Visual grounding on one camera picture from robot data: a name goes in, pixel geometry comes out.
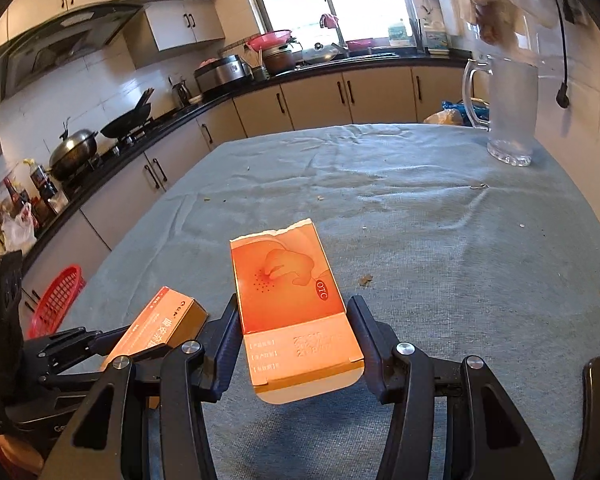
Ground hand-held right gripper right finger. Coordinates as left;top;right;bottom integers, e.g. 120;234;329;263
346;296;556;480

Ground steel wok with lid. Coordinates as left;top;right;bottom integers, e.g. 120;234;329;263
47;119;100;181

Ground orange plastic bag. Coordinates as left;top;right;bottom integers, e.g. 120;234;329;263
423;109;465;126

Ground hanging translucent plastic bag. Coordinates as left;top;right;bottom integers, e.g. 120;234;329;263
450;0;563;46

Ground orange barcode box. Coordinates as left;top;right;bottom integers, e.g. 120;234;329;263
100;286;209;376

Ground black kitchen countertop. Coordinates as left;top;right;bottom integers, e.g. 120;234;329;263
20;52;481;271

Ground utensil holder with chopsticks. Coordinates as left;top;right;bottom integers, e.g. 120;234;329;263
245;45;271;82

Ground black power cable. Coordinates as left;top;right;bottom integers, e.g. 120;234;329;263
537;0;572;109

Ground dark sauce bottle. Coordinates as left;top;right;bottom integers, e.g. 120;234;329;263
30;162;59;211

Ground dark red plastic object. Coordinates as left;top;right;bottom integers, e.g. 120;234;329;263
0;430;46;480

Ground pink colander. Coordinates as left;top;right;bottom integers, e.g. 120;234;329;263
245;29;298;53

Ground black gas stove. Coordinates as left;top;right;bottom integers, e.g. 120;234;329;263
55;117;157;188

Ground pink basin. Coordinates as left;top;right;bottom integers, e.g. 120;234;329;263
345;37;381;53

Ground clear glass pitcher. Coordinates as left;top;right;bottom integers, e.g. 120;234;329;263
461;55;540;167

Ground grey tablecloth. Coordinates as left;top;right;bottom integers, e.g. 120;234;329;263
60;122;600;480

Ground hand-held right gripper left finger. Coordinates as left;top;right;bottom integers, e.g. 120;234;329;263
40;292;246;480

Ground white plastic bag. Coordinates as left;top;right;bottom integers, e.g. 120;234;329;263
2;205;38;253

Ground range hood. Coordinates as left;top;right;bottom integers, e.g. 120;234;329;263
0;4;143;98

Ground blue plastic bag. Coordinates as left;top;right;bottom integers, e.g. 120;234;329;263
441;99;491;121

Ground red plastic mesh basket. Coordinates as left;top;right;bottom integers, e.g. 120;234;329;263
27;265;87;339

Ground pan with glass lid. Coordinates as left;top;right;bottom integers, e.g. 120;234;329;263
300;41;342;66

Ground brown cooking pot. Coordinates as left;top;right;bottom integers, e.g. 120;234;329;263
262;46;298;76

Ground kitchen faucet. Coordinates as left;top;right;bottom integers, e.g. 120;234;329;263
320;12;348;56

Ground beige kitchen base cabinets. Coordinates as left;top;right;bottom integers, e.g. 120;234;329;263
17;65;491;331

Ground black wok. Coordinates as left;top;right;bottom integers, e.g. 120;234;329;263
100;87;155;140

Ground silver rice cooker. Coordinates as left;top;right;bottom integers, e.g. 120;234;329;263
194;54;253;95

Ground torn orange cardboard box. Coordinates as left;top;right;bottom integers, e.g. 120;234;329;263
229;217;366;405

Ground steel kettle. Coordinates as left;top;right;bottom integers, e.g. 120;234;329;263
171;79;193;108

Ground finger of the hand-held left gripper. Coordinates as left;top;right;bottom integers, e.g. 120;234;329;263
24;326;133;363
37;360;112;401

